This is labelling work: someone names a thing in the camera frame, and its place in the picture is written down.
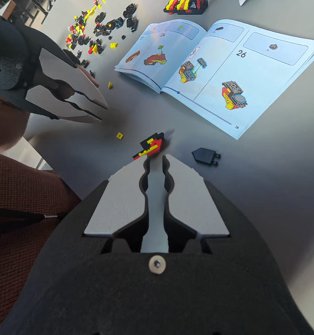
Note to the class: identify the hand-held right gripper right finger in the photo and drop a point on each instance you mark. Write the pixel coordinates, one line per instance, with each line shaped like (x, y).
(196, 206)

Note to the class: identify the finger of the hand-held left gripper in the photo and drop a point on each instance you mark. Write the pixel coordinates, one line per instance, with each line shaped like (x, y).
(68, 73)
(49, 103)

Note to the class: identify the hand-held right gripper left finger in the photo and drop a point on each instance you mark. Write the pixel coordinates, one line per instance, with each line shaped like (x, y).
(115, 206)

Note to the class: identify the small red yellow black assembly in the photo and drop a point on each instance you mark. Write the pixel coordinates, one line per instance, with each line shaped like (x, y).
(150, 147)

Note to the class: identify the grey desk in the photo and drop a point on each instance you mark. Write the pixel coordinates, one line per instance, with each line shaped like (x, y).
(256, 188)

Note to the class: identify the person's left hand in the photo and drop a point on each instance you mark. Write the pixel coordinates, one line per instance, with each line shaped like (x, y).
(6, 128)

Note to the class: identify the black pointed plate brick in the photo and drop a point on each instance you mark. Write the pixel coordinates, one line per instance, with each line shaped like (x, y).
(204, 156)

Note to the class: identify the pile of black red yellow bricks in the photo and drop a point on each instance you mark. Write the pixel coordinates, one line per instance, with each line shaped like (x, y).
(104, 26)

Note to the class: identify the person's brown knit sweater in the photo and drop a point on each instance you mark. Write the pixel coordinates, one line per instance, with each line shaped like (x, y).
(18, 183)

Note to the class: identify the partly built black red model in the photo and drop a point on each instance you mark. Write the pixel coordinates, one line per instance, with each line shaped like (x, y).
(184, 6)

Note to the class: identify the blue building instruction booklet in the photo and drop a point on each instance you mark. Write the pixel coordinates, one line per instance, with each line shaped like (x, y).
(225, 68)

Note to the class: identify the white paper sheet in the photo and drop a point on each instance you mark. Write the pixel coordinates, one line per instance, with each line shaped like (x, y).
(242, 2)

